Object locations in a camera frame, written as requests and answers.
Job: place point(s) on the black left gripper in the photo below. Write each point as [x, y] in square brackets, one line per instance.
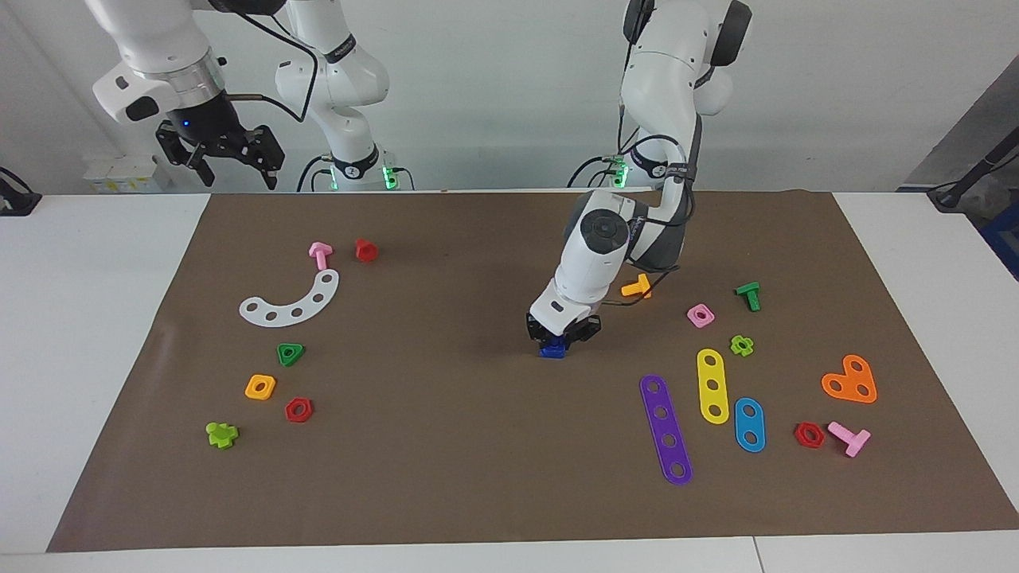
[561, 330]

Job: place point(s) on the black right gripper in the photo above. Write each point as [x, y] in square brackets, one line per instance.
[211, 131]

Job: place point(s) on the blue plastic screw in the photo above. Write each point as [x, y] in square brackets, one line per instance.
[552, 354]

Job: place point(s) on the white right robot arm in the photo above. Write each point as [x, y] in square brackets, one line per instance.
[159, 48]

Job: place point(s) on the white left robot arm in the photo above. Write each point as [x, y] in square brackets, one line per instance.
[597, 255]

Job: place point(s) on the orange plastic screw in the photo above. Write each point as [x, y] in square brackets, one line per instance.
[637, 289]

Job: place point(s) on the pink plastic screw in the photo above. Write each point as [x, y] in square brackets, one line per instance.
[320, 255]
[850, 439]

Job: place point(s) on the pink square plastic nut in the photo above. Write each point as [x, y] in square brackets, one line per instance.
[708, 322]

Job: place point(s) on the red plastic screw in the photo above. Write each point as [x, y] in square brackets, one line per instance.
[366, 250]

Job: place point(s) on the lime green flower nut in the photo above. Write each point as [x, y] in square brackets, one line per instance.
[735, 344]

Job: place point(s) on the green triangle plastic nut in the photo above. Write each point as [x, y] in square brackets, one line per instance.
[298, 348]

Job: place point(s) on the dark green plastic screw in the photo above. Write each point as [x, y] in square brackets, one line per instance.
[751, 296]

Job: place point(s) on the yellow square plastic nut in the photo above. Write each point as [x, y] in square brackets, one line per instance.
[251, 391]

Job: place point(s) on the red hex plastic nut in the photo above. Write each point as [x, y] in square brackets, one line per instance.
[799, 439]
[290, 415]

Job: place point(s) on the lime green plastic screw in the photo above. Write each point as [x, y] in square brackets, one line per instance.
[221, 436]

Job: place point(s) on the white small box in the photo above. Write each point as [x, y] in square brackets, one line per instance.
[119, 175]

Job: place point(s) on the purple four-hole plate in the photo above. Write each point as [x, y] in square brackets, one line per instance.
[665, 427]

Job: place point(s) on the white curved perforated plate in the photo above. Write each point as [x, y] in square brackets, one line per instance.
[284, 315]

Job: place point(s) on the brown table mat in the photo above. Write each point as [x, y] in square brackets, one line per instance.
[446, 446]

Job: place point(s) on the yellow three-hole plate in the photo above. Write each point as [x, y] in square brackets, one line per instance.
[712, 372]

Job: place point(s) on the blue two-hole plate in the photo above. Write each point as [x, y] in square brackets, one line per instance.
[749, 424]

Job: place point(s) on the black device on table edge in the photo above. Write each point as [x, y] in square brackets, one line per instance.
[16, 199]

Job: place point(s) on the orange heart-shaped plate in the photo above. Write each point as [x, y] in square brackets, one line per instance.
[849, 382]

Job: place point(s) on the black stand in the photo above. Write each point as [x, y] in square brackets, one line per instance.
[971, 175]

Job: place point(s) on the blue crate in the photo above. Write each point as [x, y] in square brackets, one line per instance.
[1005, 239]

